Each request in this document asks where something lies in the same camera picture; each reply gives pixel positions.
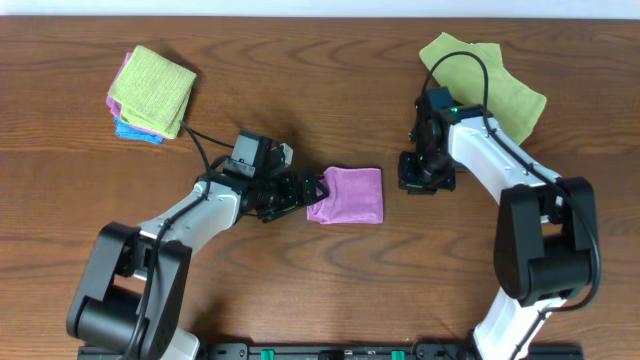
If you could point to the purple microfiber cloth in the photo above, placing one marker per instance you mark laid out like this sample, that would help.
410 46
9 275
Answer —
355 197

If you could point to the crumpled olive green cloth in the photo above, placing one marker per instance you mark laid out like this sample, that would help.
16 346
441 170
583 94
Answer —
457 66

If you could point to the folded green cloth on stack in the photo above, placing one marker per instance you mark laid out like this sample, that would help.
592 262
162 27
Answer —
153 92

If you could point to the folded blue cloth in stack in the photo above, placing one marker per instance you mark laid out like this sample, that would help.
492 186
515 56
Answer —
126 131

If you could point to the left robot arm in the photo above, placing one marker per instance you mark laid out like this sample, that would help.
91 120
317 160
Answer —
129 300

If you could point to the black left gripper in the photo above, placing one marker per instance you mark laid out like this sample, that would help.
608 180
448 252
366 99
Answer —
304 188

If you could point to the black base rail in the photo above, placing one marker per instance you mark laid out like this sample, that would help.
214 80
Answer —
419 351

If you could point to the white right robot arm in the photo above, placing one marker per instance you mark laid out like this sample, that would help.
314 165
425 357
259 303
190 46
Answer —
546 250

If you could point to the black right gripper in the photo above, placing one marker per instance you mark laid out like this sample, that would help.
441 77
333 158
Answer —
422 175

